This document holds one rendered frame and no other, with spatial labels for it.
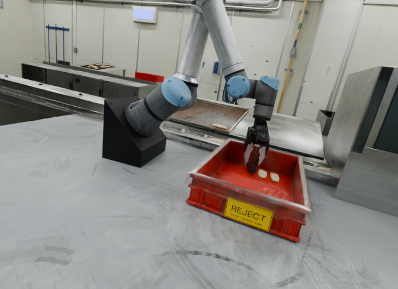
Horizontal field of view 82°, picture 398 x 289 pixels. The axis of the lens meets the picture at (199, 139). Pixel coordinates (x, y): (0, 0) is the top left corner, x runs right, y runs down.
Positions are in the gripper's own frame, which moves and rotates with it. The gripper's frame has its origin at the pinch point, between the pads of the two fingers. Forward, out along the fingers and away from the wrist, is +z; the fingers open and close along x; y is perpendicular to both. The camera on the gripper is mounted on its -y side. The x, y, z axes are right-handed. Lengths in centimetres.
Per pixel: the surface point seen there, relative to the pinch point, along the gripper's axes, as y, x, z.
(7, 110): 77, 172, 16
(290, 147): 26.8, -24.7, -2.6
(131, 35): 500, 224, -99
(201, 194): -32.9, 20.6, 0.1
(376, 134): -14.1, -34.8, -21.8
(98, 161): -13, 60, 4
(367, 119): 31, -62, -23
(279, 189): -12.6, -8.8, 4.2
